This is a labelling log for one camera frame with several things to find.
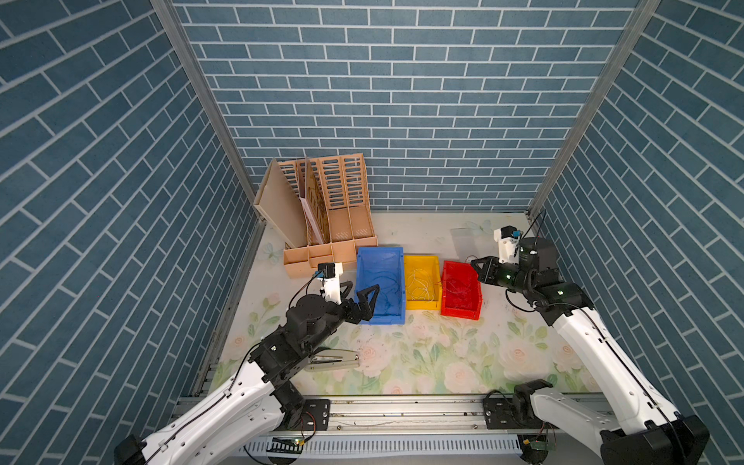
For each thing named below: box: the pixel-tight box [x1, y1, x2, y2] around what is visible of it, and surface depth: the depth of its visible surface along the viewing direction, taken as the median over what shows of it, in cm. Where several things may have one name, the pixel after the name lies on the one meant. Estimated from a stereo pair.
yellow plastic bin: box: [403, 254, 443, 311], surface depth 98 cm
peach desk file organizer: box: [278, 153, 379, 279], surface depth 106 cm
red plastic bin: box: [440, 260, 483, 321], surface depth 93 cm
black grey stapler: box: [304, 346, 361, 372], surface depth 84 cm
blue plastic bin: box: [356, 247, 406, 325], surface depth 101 cm
